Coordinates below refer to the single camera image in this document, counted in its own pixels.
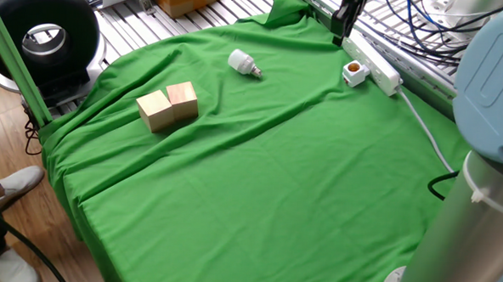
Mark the silver mount plate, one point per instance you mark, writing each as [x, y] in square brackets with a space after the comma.
[457, 7]

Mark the pale wooden cube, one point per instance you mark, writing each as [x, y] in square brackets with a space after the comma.
[155, 111]

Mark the white power strip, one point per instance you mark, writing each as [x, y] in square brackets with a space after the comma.
[378, 66]

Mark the white plug-in bulb holder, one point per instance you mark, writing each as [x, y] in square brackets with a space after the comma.
[354, 73]

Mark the white LED bulb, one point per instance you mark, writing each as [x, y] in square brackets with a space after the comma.
[240, 60]

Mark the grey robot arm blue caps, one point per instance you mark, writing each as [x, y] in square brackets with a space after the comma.
[479, 189]

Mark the green cloth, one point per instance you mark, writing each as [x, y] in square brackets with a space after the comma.
[231, 221]

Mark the reddish wooden cube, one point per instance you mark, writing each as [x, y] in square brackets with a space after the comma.
[183, 100]

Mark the green frame post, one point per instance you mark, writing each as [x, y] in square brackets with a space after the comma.
[12, 58]

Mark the cardboard box yellow tape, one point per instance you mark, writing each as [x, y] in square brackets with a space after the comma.
[185, 0]

